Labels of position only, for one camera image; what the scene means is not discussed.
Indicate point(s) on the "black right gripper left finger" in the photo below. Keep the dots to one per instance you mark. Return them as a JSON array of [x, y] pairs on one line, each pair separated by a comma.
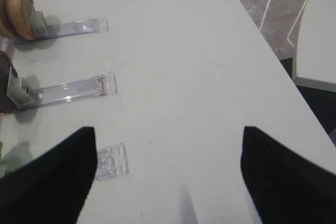
[[54, 187]]

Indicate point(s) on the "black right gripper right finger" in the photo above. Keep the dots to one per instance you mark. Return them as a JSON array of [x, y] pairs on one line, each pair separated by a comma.
[[284, 186]]

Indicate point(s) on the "clear acrylic lettuce rack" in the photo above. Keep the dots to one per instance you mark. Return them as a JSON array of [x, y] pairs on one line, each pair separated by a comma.
[[112, 161]]

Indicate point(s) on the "green lettuce in rack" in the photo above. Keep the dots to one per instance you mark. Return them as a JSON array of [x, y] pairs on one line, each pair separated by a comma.
[[1, 150]]

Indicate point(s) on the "sesame bread bun near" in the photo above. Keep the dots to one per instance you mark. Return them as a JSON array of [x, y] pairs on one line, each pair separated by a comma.
[[7, 30]]

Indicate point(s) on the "sesame bread bun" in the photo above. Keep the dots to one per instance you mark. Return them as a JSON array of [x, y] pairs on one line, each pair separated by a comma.
[[7, 30], [19, 13]]

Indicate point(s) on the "sesame bread bun far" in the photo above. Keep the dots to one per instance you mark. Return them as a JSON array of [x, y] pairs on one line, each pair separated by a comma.
[[19, 13]]

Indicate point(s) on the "clear acrylic patty rack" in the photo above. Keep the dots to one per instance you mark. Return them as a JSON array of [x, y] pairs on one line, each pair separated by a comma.
[[24, 97]]

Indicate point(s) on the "clear acrylic rack right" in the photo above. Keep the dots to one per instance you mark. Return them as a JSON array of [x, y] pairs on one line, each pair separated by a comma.
[[44, 31]]

